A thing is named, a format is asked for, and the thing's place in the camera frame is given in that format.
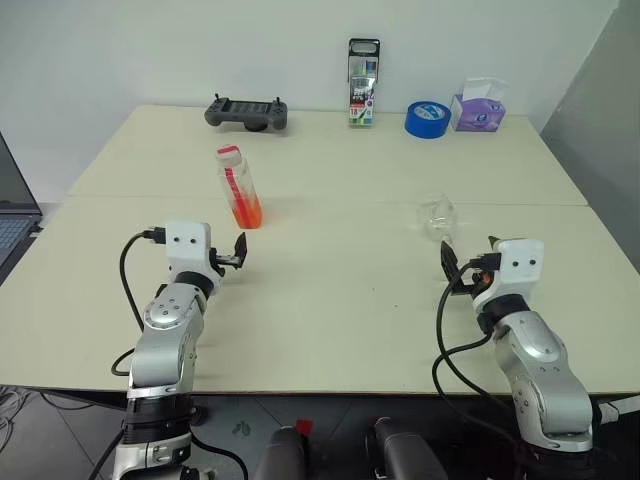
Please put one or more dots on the purple tissue box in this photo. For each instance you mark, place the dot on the purple tissue box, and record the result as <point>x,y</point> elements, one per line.
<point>477,117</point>

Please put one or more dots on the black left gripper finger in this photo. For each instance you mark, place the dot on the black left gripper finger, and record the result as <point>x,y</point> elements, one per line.
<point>241,250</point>

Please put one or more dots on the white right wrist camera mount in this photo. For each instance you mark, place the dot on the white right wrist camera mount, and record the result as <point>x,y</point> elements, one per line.
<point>520,270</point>

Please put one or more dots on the grey laptop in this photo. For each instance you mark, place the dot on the grey laptop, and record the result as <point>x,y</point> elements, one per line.
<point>12,225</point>

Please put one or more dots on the marker pen pack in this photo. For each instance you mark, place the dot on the marker pen pack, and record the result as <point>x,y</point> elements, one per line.
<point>361,95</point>

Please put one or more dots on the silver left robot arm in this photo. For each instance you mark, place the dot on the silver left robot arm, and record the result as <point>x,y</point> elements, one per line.
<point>165,345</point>

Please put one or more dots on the blue tape roll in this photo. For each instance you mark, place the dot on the blue tape roll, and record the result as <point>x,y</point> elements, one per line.
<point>422,127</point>

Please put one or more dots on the dark rounded shape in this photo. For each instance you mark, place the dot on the dark rounded shape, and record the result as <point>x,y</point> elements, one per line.
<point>405,452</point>
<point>282,457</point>

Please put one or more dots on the small red tag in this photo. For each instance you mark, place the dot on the small red tag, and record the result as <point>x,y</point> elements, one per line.
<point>304,428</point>

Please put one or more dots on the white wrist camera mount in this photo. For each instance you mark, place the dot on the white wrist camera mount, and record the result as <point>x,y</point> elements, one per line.
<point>520,270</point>
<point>187,245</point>

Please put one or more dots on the grey handheld remote controller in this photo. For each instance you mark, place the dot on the grey handheld remote controller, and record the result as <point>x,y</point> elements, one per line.
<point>245,117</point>

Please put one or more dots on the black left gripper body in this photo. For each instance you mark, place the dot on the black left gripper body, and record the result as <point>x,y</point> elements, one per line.
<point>223,261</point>

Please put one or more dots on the clear glass cup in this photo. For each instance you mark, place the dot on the clear glass cup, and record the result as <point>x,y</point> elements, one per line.
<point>440,220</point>

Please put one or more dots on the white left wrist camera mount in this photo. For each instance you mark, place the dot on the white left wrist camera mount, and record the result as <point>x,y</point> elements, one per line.
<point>187,245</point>

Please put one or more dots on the bottle with orange liquid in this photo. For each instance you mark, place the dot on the bottle with orange liquid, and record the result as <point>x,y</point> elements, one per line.
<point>245,210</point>

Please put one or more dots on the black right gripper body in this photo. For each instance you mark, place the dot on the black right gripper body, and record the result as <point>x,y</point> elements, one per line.
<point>481,280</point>

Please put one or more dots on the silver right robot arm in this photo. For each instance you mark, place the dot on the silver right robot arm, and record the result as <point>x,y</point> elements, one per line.
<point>545,380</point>

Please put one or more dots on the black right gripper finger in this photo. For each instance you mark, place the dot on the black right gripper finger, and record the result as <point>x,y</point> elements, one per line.
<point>450,265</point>
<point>494,242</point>

